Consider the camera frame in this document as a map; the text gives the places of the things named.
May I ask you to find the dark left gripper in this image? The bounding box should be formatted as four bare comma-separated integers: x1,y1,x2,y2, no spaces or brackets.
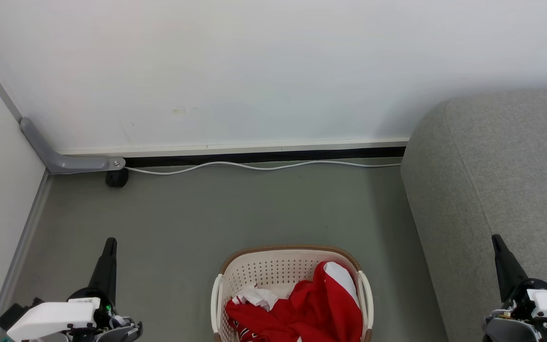
67,237,143,342

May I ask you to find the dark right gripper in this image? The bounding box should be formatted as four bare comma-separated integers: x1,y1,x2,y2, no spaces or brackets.
482,234,547,342

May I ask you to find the red and white garment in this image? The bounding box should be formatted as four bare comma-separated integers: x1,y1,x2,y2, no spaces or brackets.
225,261,363,342

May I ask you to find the grey fabric sofa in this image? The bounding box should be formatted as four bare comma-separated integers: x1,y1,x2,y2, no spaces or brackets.
401,88,547,342

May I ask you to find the black caster wheel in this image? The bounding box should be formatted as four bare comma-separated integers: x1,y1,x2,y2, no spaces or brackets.
106,169,129,188

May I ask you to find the cream perforated laundry basket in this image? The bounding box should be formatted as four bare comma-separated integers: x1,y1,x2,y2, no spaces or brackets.
210,245,374,342

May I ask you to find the white baseboard strip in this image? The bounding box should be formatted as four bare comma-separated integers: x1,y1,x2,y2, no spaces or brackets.
57,138,409,158

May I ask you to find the grey wall base trim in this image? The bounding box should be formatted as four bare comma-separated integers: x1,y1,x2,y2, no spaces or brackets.
0,170,50,342

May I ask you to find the grey metal support bracket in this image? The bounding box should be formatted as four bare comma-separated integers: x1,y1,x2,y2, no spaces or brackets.
19,117,126,174

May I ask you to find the white power cable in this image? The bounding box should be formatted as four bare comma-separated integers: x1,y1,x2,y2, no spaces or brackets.
124,161,402,176

